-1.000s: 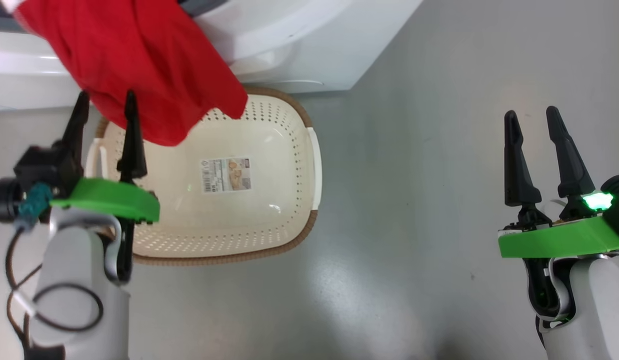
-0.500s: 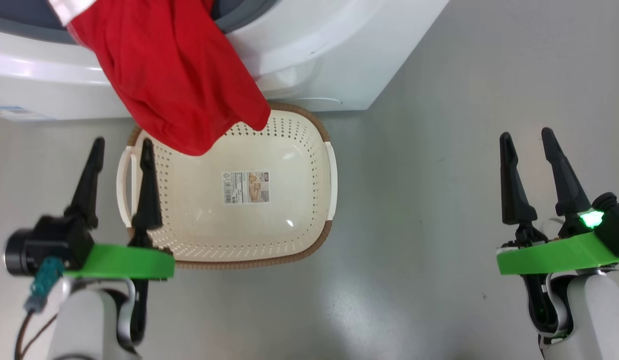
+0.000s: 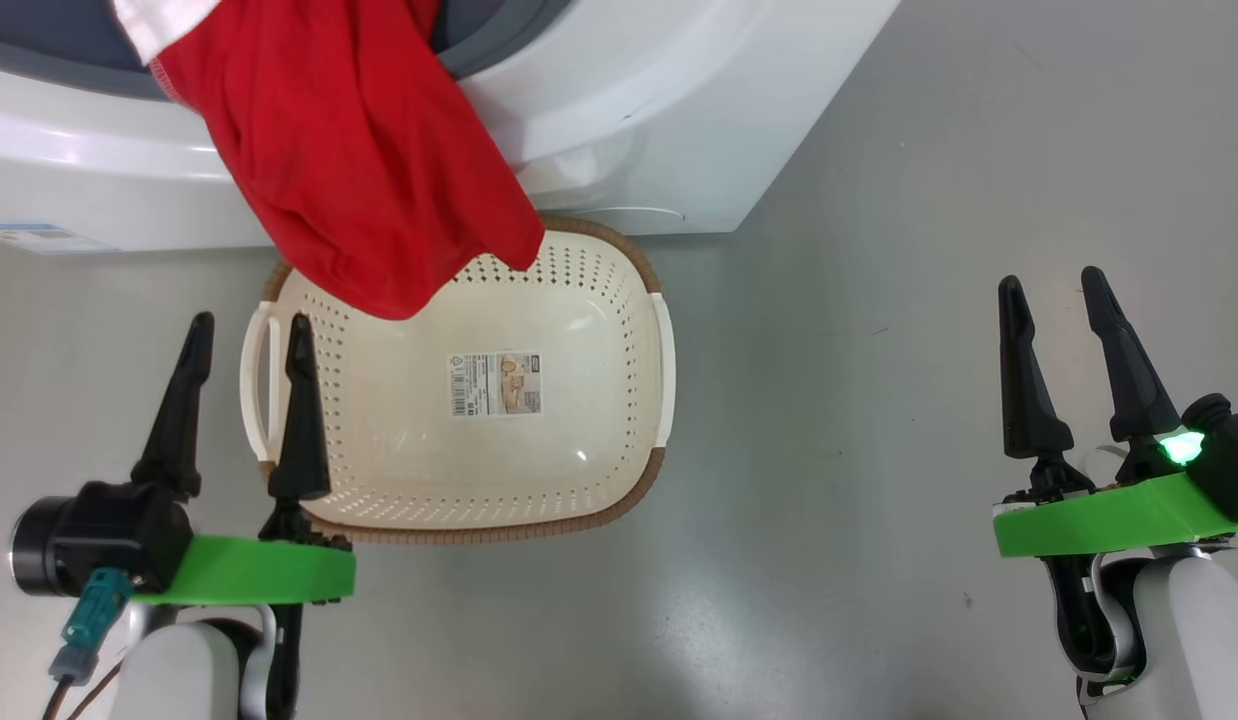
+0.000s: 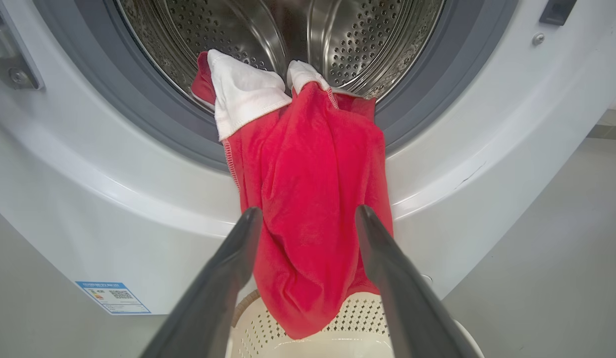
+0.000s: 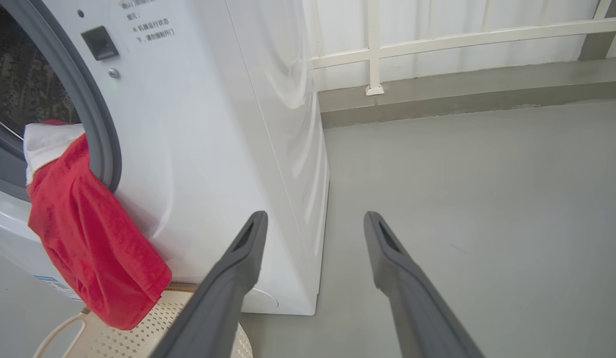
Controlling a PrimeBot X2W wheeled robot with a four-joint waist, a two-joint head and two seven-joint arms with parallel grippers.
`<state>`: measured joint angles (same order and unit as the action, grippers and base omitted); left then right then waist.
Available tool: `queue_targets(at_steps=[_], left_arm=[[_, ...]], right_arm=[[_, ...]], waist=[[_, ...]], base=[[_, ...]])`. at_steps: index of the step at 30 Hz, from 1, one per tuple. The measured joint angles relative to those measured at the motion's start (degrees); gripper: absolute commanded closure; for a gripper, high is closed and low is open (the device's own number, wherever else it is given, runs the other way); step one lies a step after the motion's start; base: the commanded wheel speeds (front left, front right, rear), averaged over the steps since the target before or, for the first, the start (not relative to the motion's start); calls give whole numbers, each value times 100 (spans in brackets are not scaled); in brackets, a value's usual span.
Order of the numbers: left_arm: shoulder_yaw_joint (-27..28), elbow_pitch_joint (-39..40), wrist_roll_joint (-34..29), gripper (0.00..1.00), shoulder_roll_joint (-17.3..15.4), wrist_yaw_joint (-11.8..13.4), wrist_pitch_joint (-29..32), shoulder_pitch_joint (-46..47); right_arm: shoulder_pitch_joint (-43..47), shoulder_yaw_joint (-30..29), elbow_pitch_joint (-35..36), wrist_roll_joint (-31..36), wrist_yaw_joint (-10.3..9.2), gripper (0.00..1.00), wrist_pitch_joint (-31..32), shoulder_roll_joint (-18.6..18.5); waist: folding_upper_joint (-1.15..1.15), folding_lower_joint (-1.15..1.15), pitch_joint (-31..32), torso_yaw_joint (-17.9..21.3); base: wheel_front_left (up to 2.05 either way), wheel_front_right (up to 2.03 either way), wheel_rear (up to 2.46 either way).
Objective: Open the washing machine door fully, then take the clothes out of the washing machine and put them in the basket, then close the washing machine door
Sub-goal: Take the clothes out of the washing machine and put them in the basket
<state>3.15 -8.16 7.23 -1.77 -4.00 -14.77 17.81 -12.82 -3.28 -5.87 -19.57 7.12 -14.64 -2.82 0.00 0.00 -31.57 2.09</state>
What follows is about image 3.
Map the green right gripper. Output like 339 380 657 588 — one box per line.
992 265 1238 559

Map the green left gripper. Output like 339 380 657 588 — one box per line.
129 311 358 607

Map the red garment with white stripes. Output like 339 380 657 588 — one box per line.
111 0 546 322

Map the paper basket label sticker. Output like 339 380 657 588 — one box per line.
446 349 544 420

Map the cream perforated laundry basket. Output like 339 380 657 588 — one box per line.
238 215 676 547

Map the grey rubber door gasket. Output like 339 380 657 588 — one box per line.
0 0 572 102

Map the white front-load washing machine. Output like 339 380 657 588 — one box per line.
0 0 901 254

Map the blue energy label sticker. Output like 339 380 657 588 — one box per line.
0 221 121 257

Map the round white filter cover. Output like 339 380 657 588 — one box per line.
567 204 686 227

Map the teal left camera connector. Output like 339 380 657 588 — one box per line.
46 567 136 687

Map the thin left camera cable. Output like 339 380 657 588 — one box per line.
40 660 126 720

